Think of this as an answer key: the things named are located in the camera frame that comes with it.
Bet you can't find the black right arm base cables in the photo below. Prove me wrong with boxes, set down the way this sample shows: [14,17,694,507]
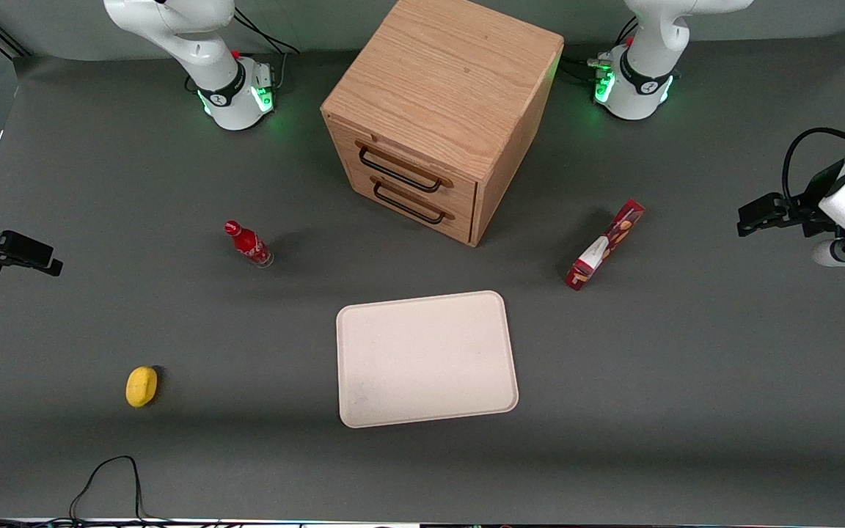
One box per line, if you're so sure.
[230,7,300,90]

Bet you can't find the black arm base cables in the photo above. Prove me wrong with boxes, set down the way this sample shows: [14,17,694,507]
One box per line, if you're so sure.
[560,16,640,87]
[230,7,300,90]

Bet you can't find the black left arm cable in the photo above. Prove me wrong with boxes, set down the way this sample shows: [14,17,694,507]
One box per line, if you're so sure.
[781,128,845,213]

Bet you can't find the beige plastic tray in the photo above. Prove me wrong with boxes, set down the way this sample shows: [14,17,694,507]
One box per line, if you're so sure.
[335,290,520,429]

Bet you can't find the black wire drawer handle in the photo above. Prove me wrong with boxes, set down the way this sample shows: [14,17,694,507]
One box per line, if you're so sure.
[358,145,444,194]
[373,181,447,225]

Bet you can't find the red cola bottle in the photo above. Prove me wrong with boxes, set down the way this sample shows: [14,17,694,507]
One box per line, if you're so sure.
[224,220,274,269]

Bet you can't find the yellow lemon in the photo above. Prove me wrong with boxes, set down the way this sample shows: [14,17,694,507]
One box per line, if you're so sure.
[125,366,160,408]

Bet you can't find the black looped cable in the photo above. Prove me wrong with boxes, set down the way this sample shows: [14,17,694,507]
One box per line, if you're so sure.
[69,455,174,525]

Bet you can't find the red cookie box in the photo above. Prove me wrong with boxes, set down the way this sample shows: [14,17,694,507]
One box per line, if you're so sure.
[566,198,645,292]

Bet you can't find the wooden drawer front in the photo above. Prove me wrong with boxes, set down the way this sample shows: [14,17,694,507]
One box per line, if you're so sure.
[329,121,478,217]
[348,166,478,244]

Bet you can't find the black left arm base cables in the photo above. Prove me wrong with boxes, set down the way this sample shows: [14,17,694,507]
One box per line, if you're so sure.
[560,16,640,87]

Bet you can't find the wooden two-drawer cabinet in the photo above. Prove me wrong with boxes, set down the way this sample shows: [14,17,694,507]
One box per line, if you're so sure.
[320,0,566,248]

